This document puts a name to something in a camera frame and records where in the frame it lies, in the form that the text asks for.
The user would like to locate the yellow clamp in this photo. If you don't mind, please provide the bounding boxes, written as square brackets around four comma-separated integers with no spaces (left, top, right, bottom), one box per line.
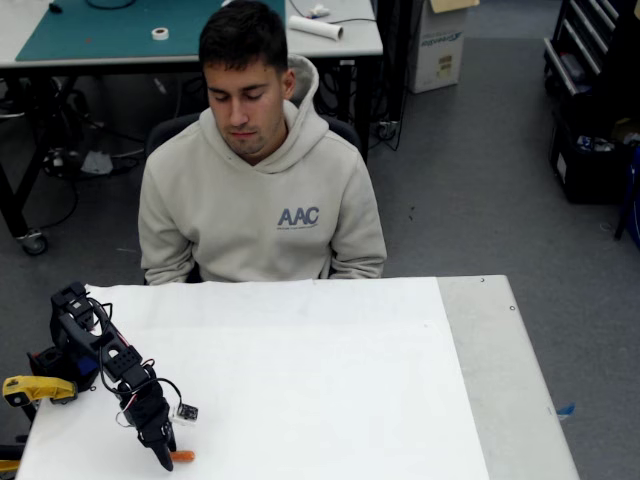
[0,443,24,474]
[2,375,79,408]

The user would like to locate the large white paper sheet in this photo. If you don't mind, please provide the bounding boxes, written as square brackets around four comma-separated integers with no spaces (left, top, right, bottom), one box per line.
[14,319,492,480]

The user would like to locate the man in beige hoodie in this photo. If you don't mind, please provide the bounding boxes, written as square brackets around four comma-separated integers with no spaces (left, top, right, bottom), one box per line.
[137,0,388,287]

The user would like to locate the black office chair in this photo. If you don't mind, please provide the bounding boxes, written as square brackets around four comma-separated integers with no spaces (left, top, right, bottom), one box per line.
[143,112,363,285]

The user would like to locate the green cutting mat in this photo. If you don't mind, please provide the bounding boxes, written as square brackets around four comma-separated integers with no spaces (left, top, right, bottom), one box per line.
[14,0,288,63]

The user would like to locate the white paper roll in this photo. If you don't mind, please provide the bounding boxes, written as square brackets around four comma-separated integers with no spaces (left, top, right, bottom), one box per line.
[287,14,346,42]

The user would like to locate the white cardboard box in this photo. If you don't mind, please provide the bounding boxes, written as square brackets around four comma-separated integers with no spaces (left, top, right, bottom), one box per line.
[406,0,481,95]

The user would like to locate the black storage bin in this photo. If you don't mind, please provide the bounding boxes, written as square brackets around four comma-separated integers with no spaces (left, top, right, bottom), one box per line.
[548,109,640,206]

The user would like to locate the manila folder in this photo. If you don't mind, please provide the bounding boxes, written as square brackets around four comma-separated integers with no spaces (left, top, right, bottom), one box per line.
[428,0,481,14]

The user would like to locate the blue chair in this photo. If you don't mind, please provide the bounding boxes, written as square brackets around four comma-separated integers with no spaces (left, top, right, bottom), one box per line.
[613,144,640,243]

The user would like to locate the black tool drawer cabinet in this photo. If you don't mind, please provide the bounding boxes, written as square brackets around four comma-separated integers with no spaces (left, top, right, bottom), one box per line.
[542,0,640,131]

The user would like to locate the robot wire bundle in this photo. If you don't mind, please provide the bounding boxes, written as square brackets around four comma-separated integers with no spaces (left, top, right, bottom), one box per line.
[113,377,182,430]

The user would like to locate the small white gripper camera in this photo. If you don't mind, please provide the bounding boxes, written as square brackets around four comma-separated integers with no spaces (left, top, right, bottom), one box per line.
[169,402,201,428]

